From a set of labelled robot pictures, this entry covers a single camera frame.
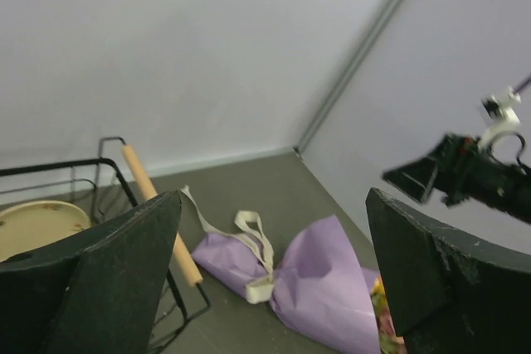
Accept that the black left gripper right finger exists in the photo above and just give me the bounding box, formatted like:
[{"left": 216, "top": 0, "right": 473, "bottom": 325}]
[{"left": 365, "top": 188, "right": 530, "bottom": 353}]

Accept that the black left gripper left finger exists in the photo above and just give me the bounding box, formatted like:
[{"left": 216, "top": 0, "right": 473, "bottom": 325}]
[{"left": 0, "top": 190, "right": 183, "bottom": 354}]

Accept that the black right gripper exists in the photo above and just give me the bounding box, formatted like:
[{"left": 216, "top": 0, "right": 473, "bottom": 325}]
[{"left": 382, "top": 133, "right": 530, "bottom": 221}]

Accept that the mixed flower bouquet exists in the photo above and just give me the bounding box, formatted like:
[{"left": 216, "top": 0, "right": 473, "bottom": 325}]
[{"left": 370, "top": 276, "right": 407, "bottom": 354}]

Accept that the purple wrapping paper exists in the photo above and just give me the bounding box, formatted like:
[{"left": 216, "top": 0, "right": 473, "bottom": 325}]
[{"left": 191, "top": 215, "right": 385, "bottom": 354}]

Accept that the cream printed ribbon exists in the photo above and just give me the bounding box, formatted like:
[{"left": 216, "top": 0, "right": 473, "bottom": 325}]
[{"left": 181, "top": 186, "right": 275, "bottom": 304}]

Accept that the cream floral plate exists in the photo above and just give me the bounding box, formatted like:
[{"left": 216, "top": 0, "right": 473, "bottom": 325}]
[{"left": 1, "top": 201, "right": 92, "bottom": 261}]

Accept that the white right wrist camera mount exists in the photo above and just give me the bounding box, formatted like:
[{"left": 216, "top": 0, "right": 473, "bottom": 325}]
[{"left": 478, "top": 86, "right": 521, "bottom": 148}]

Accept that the black wire dish rack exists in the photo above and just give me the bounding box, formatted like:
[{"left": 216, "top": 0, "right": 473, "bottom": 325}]
[{"left": 0, "top": 136, "right": 212, "bottom": 354}]

